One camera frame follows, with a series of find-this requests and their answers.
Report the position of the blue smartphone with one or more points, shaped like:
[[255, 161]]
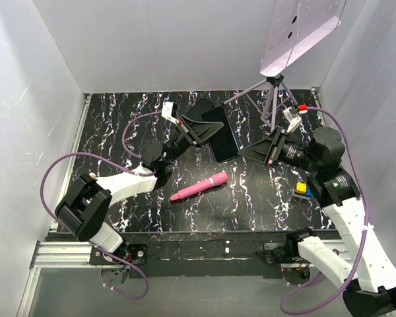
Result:
[[223, 143]]

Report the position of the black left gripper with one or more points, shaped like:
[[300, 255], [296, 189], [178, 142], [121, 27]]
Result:
[[197, 132]]

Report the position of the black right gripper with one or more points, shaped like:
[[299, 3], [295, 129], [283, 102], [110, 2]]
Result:
[[264, 149]]

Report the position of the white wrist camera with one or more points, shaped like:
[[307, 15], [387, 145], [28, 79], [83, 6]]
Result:
[[170, 112], [293, 115]]

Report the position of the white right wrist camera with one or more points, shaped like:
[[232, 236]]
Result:
[[293, 115]]

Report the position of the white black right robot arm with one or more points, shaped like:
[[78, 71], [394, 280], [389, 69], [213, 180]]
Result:
[[368, 284]]

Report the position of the lilac tripod stand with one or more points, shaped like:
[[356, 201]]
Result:
[[269, 111]]

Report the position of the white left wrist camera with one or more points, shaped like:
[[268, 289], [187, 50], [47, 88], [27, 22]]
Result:
[[170, 112]]

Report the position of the yellow and blue toy brick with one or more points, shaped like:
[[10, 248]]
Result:
[[302, 191]]

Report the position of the aluminium frame rail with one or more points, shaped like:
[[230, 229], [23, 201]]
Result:
[[61, 255]]

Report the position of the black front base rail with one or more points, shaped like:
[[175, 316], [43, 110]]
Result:
[[200, 254]]

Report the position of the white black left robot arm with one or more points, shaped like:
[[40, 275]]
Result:
[[84, 207]]

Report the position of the pink cylindrical tool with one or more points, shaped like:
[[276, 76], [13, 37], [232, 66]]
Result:
[[214, 181]]

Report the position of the lilac perforated board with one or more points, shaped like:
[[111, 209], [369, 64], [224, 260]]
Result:
[[295, 28]]

